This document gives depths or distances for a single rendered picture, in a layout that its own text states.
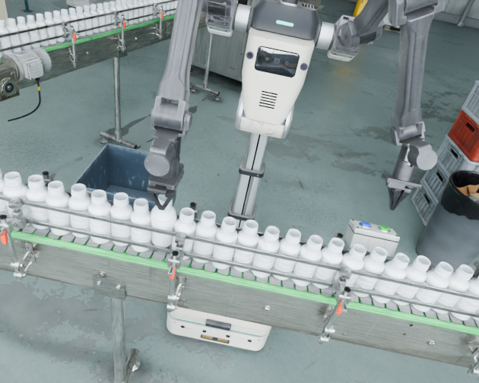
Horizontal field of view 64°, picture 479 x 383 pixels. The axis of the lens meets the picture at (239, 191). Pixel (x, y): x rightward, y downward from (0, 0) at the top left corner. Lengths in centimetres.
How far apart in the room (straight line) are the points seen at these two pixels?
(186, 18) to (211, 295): 75
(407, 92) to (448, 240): 194
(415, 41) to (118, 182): 130
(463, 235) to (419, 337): 163
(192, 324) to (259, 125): 105
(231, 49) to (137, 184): 322
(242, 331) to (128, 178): 91
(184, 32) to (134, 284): 73
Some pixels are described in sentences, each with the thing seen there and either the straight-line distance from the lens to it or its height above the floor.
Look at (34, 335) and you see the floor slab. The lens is 225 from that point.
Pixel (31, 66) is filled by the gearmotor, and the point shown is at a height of 101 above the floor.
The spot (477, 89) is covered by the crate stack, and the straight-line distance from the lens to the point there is 331.
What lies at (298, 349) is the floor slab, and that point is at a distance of 226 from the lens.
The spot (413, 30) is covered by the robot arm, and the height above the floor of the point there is 168.
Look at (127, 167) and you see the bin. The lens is 174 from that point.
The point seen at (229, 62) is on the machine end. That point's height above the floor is 30.
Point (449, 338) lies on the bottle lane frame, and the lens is 135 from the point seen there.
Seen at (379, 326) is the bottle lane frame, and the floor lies 93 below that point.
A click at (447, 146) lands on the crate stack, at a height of 61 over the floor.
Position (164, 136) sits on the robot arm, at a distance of 88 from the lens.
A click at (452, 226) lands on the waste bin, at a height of 40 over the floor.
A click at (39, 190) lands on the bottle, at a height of 114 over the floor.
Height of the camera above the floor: 185
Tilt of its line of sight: 37 degrees down
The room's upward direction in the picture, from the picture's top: 12 degrees clockwise
